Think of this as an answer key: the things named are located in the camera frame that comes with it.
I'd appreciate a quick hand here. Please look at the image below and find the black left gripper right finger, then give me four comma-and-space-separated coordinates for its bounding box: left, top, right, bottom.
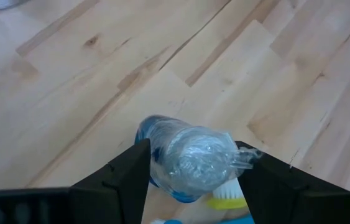
236, 141, 349, 224

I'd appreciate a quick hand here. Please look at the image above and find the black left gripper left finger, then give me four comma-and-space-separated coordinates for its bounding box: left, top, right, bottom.
68, 138, 152, 224

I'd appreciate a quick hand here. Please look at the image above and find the blue dish brush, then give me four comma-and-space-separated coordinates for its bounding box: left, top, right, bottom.
149, 213, 256, 224

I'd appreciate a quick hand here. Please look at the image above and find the yellow-green dish brush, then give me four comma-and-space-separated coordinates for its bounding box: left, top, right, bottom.
206, 179, 249, 210

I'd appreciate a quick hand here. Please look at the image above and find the blue dish soap bottle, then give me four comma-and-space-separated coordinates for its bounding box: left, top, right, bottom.
134, 114, 264, 203

